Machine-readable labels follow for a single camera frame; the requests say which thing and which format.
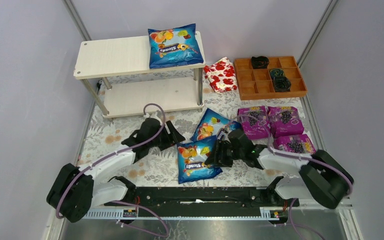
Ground blue Slendy candy bag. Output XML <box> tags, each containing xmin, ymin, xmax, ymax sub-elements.
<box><xmin>190</xmin><ymin>108</ymin><xmax>243</xmax><ymax>142</ymax></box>
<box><xmin>177</xmin><ymin>136</ymin><xmax>223</xmax><ymax>184</ymax></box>

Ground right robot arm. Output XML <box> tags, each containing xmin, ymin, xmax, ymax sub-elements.
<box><xmin>205</xmin><ymin>129</ymin><xmax>354</xmax><ymax>209</ymax></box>

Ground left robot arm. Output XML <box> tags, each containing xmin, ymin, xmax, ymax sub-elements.
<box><xmin>46</xmin><ymin>117</ymin><xmax>185</xmax><ymax>223</ymax></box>

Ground purple grape candy bag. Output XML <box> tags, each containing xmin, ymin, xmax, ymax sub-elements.
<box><xmin>237</xmin><ymin>106</ymin><xmax>270</xmax><ymax>140</ymax></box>
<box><xmin>268</xmin><ymin>106</ymin><xmax>305</xmax><ymax>138</ymax></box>
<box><xmin>273</xmin><ymin>134</ymin><xmax>316</xmax><ymax>154</ymax></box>

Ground white two-tier shelf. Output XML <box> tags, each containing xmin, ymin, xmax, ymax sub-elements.
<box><xmin>73</xmin><ymin>36</ymin><xmax>205</xmax><ymax>119</ymax></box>

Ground blue candy bag on shelf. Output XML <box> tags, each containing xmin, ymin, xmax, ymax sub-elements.
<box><xmin>147</xmin><ymin>23</ymin><xmax>204</xmax><ymax>69</ymax></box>

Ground wooden compartment tray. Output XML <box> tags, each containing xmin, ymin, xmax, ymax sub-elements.
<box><xmin>233</xmin><ymin>56</ymin><xmax>308</xmax><ymax>101</ymax></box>

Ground red floral white pouch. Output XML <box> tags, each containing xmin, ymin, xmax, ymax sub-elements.
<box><xmin>203</xmin><ymin>57</ymin><xmax>238</xmax><ymax>93</ymax></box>

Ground black coiled item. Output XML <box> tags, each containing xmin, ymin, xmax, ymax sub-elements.
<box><xmin>272</xmin><ymin>76</ymin><xmax>292</xmax><ymax>93</ymax></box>
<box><xmin>250</xmin><ymin>56</ymin><xmax>270</xmax><ymax>69</ymax></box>

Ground dark green coiled item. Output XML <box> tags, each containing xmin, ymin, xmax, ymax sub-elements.
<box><xmin>269</xmin><ymin>68</ymin><xmax>285</xmax><ymax>79</ymax></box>

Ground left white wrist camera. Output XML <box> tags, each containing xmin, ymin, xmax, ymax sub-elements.
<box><xmin>143</xmin><ymin>111</ymin><xmax>161</xmax><ymax>121</ymax></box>

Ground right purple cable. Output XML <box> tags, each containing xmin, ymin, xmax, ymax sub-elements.
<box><xmin>231</xmin><ymin>114</ymin><xmax>354</xmax><ymax>196</ymax></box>

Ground purple cable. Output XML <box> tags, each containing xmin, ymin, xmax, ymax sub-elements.
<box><xmin>55</xmin><ymin>103</ymin><xmax>166</xmax><ymax>220</ymax></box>
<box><xmin>231</xmin><ymin>114</ymin><xmax>354</xmax><ymax>196</ymax></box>

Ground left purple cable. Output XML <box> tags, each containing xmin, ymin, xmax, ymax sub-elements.
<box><xmin>55</xmin><ymin>103</ymin><xmax>166</xmax><ymax>220</ymax></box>

